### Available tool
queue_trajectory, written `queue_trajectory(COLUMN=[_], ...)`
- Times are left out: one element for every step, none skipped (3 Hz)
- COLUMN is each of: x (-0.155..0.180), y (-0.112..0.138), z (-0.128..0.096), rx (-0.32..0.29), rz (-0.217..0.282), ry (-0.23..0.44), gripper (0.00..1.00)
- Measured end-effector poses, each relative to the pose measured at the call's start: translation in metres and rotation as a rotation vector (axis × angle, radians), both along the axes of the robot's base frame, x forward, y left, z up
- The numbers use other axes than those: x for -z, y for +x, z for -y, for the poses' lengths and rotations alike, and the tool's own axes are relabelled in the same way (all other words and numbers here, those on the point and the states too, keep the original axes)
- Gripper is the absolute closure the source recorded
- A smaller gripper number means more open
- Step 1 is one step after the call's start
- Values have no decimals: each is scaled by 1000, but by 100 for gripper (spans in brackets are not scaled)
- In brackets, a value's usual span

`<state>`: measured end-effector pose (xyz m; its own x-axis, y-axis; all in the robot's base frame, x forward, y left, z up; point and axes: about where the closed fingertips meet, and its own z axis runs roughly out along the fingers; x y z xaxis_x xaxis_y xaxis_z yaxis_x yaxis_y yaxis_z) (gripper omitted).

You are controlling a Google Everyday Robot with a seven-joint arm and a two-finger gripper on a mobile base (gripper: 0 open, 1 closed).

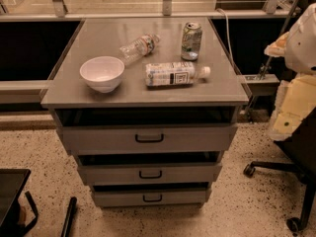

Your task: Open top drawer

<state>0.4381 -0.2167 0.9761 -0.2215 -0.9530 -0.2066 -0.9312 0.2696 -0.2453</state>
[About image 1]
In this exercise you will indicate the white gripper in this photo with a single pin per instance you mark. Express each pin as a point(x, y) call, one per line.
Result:
point(302, 46)

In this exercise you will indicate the grey top drawer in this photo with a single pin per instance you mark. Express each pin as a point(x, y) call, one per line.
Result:
point(124, 139)

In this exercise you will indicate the grey drawer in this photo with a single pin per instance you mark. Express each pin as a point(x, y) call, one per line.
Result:
point(152, 197)
point(124, 139)
point(104, 175)

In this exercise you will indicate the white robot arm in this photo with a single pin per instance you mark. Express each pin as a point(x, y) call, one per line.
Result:
point(300, 55)

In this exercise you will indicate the grey middle drawer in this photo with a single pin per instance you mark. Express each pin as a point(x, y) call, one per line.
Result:
point(104, 175)

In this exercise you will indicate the grey drawer cabinet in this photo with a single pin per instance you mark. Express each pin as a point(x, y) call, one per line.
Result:
point(214, 101)

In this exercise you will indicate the grey bottom drawer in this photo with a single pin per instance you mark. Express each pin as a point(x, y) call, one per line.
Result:
point(152, 197)

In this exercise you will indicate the black office chair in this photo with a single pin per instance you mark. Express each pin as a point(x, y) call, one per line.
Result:
point(300, 148)

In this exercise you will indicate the green soda can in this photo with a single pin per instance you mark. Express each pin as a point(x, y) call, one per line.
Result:
point(191, 40)

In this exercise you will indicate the white labelled drink bottle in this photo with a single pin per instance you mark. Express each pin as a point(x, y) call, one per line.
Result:
point(174, 73)

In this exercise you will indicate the clear crushed water bottle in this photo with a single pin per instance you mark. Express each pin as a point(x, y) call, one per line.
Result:
point(138, 48)

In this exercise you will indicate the white bowl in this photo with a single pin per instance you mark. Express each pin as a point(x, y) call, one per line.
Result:
point(103, 73)

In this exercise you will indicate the black bar on floor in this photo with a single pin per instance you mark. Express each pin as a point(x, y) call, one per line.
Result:
point(71, 210)

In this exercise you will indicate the black side table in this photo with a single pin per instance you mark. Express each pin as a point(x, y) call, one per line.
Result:
point(12, 181)

